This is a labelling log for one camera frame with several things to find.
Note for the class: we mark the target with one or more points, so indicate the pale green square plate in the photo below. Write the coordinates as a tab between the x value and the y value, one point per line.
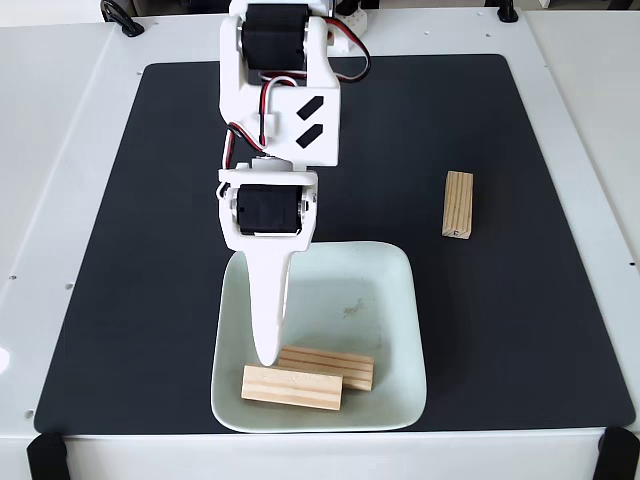
360	290

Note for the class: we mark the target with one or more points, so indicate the black clamp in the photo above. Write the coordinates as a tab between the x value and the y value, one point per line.
507	11
120	17
348	6

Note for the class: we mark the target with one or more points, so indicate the black table mat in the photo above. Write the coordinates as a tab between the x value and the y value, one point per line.
150	300

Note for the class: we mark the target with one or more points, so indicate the grooved wooden block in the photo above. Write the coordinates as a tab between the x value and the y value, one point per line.
292	389
458	204
350	369

